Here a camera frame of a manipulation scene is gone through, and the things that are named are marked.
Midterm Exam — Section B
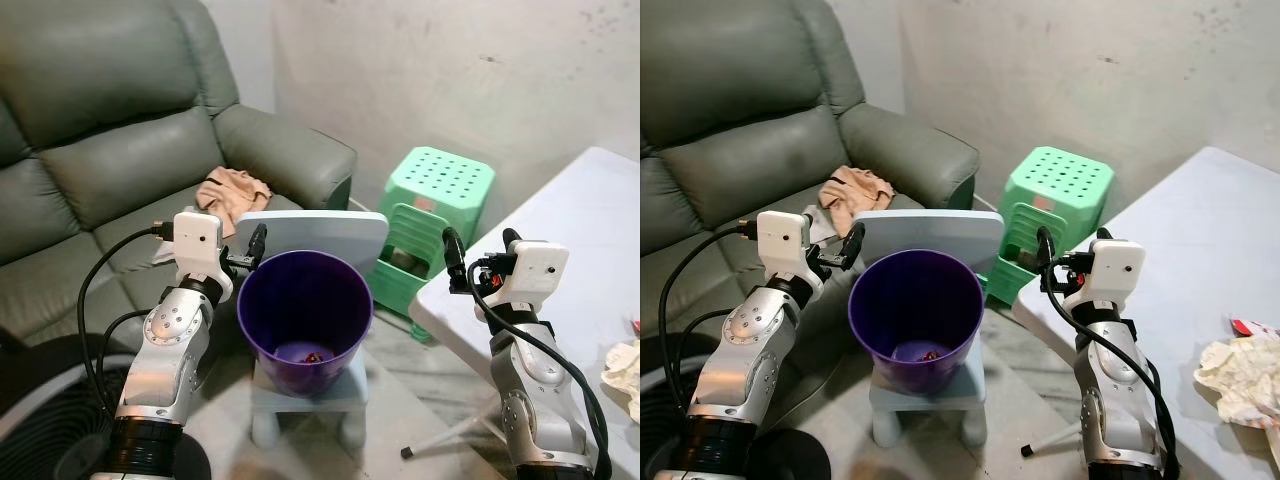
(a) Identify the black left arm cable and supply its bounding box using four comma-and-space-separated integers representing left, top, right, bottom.
77, 223, 179, 419
656, 222, 761, 416

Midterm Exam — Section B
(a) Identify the white paper scrap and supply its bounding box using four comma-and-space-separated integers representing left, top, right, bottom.
804, 212, 843, 247

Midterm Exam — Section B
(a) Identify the white folding table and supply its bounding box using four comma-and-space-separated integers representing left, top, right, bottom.
1011, 146, 1280, 480
409, 146, 641, 480

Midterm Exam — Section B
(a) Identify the purple plastic rubbish bin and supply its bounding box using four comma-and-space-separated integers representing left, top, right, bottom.
236, 249, 375, 397
848, 248, 987, 397

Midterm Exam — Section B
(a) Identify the grey-green leather sofa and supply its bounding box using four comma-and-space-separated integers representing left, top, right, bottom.
640, 0, 981, 346
0, 0, 358, 347

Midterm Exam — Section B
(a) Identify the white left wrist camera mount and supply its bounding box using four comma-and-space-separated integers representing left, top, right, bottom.
754, 209, 827, 297
172, 208, 237, 301

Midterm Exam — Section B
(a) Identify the crumpled white tissue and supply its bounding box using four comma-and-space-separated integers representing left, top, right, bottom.
600, 339, 641, 423
1194, 337, 1280, 433

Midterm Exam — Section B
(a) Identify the light blue small chair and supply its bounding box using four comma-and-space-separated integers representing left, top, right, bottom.
850, 209, 1006, 450
234, 209, 390, 450

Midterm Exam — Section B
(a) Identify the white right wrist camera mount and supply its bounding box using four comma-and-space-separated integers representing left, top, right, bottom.
1080, 237, 1147, 320
496, 239, 571, 322

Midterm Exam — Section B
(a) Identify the green plastic stool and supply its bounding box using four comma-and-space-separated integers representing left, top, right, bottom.
984, 146, 1117, 307
364, 146, 497, 343

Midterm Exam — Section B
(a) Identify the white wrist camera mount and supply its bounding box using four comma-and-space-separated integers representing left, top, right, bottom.
172, 208, 237, 301
754, 209, 827, 297
496, 239, 571, 322
1080, 237, 1147, 320

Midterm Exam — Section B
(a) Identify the beige crumpled cloth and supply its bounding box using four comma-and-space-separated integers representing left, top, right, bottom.
817, 165, 897, 239
195, 167, 274, 239

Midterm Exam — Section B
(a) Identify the black round floor fan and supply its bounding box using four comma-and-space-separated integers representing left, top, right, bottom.
0, 334, 213, 480
640, 334, 833, 480

